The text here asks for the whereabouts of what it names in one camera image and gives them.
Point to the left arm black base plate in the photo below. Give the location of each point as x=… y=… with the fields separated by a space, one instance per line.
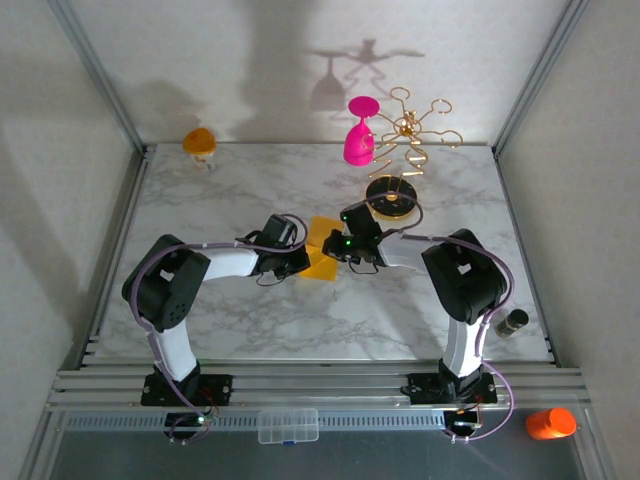
x=220 y=390

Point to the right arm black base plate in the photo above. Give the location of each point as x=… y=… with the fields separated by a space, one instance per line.
x=422 y=389

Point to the aluminium rail beam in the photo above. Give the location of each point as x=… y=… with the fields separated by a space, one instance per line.
x=320 y=387

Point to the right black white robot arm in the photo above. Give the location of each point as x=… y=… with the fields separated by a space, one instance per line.
x=465 y=275

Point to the clear plastic organizer box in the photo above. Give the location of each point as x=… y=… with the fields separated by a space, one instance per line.
x=288 y=426

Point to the small black gold bottle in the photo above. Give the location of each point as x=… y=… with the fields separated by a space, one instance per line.
x=512 y=323

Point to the pink wine glass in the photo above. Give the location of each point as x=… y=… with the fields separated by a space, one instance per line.
x=357 y=147

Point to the aluminium corner post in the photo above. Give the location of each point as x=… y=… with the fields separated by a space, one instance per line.
x=95 y=75
x=537 y=75

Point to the aluminium side rail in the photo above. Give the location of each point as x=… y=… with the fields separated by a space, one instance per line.
x=515 y=210
x=117 y=240

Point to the white cup with orange lid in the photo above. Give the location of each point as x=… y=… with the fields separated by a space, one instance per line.
x=199 y=141

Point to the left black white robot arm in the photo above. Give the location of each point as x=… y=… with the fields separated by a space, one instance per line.
x=170 y=282

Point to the orange plastic cup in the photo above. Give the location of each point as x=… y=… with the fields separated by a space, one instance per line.
x=550 y=424

